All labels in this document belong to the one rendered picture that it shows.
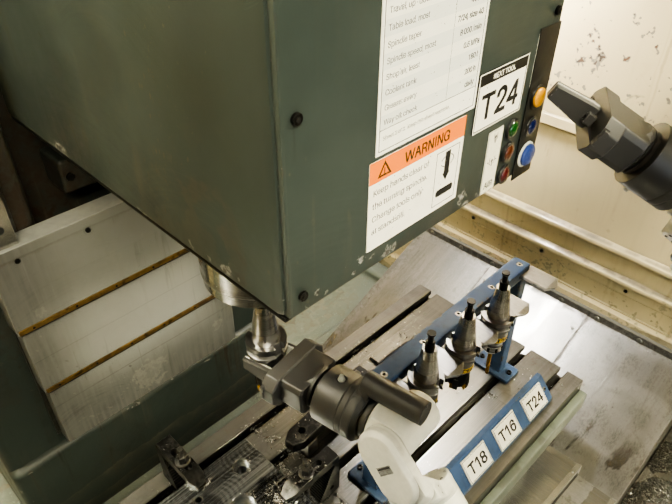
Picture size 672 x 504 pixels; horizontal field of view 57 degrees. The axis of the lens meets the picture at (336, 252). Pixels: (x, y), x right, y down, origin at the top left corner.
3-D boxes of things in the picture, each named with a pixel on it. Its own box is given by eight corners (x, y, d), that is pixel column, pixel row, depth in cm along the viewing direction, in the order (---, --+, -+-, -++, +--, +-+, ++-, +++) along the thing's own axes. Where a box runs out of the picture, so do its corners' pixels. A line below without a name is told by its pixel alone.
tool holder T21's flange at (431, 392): (418, 366, 113) (420, 356, 111) (448, 381, 110) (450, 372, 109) (400, 387, 109) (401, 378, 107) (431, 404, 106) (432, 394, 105)
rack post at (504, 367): (518, 372, 151) (543, 278, 133) (506, 384, 148) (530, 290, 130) (484, 351, 157) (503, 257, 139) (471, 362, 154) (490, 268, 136)
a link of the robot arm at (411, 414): (369, 406, 96) (434, 443, 91) (328, 444, 88) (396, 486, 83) (380, 346, 91) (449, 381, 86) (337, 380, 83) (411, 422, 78)
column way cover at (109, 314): (243, 337, 160) (221, 160, 129) (67, 450, 133) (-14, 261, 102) (231, 328, 163) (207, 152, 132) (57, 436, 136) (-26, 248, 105)
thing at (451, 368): (469, 367, 112) (469, 364, 111) (451, 383, 109) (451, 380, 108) (437, 347, 116) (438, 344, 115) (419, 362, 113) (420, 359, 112)
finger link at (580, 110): (561, 78, 75) (601, 107, 76) (543, 99, 77) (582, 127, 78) (561, 83, 74) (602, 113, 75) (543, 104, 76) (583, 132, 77)
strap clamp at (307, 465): (339, 486, 127) (340, 442, 118) (291, 531, 119) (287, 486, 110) (328, 476, 129) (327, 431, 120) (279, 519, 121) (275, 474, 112)
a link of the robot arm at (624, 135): (615, 69, 79) (688, 122, 81) (561, 125, 85) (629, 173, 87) (625, 110, 69) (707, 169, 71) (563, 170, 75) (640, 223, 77)
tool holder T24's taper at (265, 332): (266, 322, 97) (263, 289, 93) (286, 336, 95) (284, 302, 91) (245, 337, 94) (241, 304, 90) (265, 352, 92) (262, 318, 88)
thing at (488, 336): (503, 336, 118) (504, 333, 117) (487, 351, 115) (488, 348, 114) (472, 318, 122) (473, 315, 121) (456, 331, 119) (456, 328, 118)
